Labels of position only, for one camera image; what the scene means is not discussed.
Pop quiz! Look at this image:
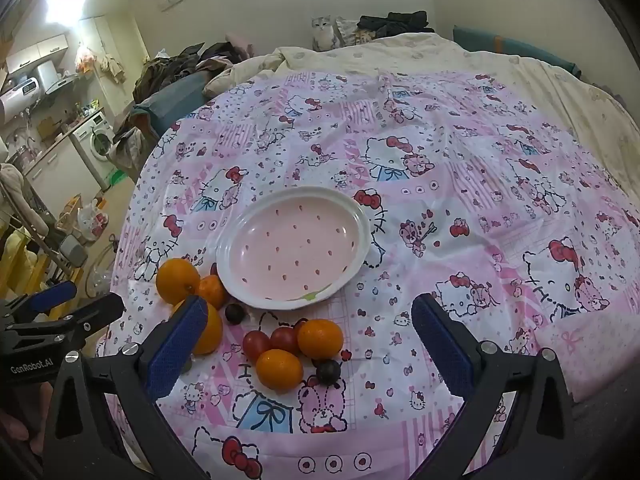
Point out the white patterned bowl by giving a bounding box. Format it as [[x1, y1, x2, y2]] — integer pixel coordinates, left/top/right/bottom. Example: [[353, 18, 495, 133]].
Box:
[[216, 186, 373, 312]]

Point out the white washing machine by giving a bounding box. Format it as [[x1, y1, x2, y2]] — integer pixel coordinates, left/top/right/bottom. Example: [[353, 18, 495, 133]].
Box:
[[70, 110, 118, 191]]

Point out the large orange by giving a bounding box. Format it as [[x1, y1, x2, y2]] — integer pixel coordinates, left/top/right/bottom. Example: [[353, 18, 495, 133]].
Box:
[[155, 258, 202, 306], [172, 301, 224, 356]]

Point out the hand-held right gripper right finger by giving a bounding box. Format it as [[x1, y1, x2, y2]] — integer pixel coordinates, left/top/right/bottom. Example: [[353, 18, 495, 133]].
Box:
[[410, 292, 588, 480]]

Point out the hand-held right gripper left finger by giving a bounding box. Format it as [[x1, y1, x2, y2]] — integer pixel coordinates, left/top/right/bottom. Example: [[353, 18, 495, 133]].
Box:
[[42, 295, 221, 480]]

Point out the grey and white cat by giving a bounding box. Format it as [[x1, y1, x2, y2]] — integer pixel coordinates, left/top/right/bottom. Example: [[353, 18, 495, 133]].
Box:
[[311, 16, 338, 52]]

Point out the small mandarin orange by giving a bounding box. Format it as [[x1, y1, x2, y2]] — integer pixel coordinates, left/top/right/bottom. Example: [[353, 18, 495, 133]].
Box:
[[255, 348, 304, 391], [196, 275, 228, 310]]

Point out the white water heater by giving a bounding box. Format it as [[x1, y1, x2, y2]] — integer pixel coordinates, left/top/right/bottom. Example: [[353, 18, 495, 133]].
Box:
[[0, 76, 48, 126]]

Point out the cream duvet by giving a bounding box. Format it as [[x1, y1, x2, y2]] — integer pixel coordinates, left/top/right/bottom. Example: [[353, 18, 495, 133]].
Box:
[[202, 32, 640, 211]]

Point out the heap of mixed clothes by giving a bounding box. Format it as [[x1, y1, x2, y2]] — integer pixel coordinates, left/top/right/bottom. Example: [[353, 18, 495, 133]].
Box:
[[132, 42, 256, 101]]

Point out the white wall cabinet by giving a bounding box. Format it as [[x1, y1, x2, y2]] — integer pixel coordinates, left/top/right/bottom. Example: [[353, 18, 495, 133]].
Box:
[[5, 34, 70, 75]]

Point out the red cherry tomato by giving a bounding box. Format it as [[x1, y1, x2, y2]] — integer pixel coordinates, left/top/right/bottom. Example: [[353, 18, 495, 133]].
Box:
[[242, 330, 272, 363], [270, 326, 301, 356]]

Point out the patterned pillow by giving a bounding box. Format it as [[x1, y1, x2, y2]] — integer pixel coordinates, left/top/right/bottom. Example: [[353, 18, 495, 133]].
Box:
[[336, 16, 376, 46]]

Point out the pink cartoon printed sheet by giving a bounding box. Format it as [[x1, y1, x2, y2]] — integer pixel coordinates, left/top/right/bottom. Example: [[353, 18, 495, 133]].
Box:
[[95, 71, 640, 480]]

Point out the teal mattress edge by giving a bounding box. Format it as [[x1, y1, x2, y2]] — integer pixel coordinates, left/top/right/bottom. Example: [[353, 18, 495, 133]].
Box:
[[452, 25, 581, 78]]

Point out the pile of dark clothes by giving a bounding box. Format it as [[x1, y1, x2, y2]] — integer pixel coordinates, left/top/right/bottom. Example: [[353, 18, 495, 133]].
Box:
[[356, 10, 435, 36]]

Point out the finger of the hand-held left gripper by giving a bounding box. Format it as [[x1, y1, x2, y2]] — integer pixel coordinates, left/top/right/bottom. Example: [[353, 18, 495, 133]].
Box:
[[0, 281, 79, 323], [5, 292, 126, 347]]

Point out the white plastic bag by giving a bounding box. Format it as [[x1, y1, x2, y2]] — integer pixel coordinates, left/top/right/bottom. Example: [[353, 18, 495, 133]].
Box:
[[77, 199, 110, 241]]

